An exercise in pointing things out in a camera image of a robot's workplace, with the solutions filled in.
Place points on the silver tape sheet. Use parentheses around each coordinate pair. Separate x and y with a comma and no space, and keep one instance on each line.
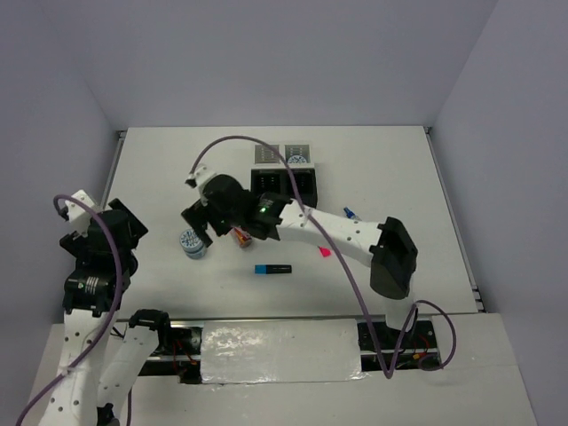
(280,351)

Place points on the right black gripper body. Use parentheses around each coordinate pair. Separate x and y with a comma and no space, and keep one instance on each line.
(223,222)

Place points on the white two-slot organizer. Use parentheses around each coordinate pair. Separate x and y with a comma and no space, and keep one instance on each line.
(269,158)

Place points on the black two-slot organizer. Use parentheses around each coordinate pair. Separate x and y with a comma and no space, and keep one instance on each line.
(277,181)

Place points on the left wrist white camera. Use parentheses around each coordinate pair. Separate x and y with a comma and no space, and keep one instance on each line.
(78,218)

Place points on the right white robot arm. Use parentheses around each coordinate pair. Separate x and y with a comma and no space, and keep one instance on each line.
(385,248)

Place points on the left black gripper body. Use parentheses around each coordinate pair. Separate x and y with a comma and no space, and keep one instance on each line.
(79,245)

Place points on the blue capped black highlighter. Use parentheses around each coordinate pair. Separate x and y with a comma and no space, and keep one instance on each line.
(269,269)

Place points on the wrist white camera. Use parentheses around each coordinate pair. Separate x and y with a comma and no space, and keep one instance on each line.
(200,176)
(78,218)

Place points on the pink capped tube of clips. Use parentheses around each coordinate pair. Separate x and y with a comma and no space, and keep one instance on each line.
(242,238)

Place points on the pink capped black highlighter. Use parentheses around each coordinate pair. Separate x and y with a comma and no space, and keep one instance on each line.
(325,252)

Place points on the blue cleaning gel jar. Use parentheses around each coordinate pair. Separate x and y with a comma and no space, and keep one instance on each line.
(297,156)
(192,245)

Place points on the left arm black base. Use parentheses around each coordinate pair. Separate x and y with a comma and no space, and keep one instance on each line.
(180,360)

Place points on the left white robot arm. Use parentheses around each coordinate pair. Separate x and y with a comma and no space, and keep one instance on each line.
(88,389)

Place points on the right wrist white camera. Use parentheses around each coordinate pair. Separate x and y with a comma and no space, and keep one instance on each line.
(200,176)

